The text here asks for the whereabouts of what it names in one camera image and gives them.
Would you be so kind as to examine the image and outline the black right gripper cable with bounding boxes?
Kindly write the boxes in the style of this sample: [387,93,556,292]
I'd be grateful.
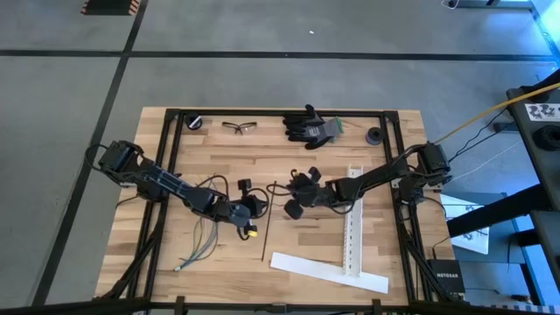
[265,182,293,199]

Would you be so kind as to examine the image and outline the black grey work gloves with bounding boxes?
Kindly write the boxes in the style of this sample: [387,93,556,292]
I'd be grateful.
[282,103,345,151]

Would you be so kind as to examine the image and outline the white slotted cable duct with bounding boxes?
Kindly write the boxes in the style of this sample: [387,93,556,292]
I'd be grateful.
[341,164,365,277]

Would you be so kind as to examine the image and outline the black aluminium table frame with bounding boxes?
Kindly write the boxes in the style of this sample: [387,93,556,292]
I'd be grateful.
[0,107,560,315]

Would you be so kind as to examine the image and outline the white printed label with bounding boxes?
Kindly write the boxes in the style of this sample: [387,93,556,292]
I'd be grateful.
[523,102,560,123]

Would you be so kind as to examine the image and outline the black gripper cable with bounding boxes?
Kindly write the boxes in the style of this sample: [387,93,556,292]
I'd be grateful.
[265,182,293,199]
[196,174,270,220]

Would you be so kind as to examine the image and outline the yellow cable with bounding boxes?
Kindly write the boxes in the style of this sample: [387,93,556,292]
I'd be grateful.
[432,81,560,145]

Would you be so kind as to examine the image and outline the multicolour wire bundle with connector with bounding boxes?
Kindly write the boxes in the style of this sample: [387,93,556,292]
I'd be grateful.
[173,174,221,272]

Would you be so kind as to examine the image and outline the black tape roll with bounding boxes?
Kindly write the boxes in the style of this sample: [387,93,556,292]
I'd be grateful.
[365,126,385,146]

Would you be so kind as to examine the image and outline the black knob with white stripe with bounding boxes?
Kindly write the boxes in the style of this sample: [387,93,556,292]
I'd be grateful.
[183,112,203,131]

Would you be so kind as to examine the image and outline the black orange striped object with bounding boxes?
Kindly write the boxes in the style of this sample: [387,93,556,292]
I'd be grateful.
[80,0,142,17]

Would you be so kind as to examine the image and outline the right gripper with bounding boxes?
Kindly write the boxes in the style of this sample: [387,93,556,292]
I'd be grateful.
[283,165,340,221]

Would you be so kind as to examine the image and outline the black desk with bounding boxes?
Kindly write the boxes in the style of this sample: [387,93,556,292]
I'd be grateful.
[445,69,560,307]

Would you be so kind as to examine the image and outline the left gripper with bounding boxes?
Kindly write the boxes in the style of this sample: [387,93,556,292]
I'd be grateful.
[216,178,269,240]

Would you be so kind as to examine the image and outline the white flat duct cover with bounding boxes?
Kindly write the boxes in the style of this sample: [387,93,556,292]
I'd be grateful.
[269,251,389,295]

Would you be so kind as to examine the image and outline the black cable coil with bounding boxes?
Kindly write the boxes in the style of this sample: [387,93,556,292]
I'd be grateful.
[531,124,560,152]

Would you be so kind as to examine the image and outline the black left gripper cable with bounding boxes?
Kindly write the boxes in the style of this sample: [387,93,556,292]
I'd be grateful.
[196,174,270,220]

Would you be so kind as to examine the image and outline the white printed paper sheet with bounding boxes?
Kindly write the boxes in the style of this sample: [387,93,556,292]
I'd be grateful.
[439,192,490,256]

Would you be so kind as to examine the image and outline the black network switch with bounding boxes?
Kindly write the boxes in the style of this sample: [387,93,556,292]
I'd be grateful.
[426,258,466,295]

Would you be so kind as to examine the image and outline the clear safety glasses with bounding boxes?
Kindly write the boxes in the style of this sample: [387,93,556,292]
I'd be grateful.
[220,121,258,136]

